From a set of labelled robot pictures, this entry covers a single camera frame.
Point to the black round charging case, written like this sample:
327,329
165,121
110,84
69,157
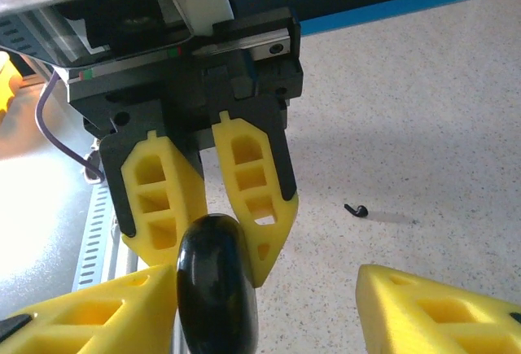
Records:
215,285

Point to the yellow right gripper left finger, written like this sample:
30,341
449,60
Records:
102,313

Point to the blue-edged aluminium side rail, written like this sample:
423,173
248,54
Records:
386,8

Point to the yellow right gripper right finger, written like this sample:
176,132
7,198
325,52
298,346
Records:
439,313

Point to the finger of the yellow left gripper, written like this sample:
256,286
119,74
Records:
163,203
254,191

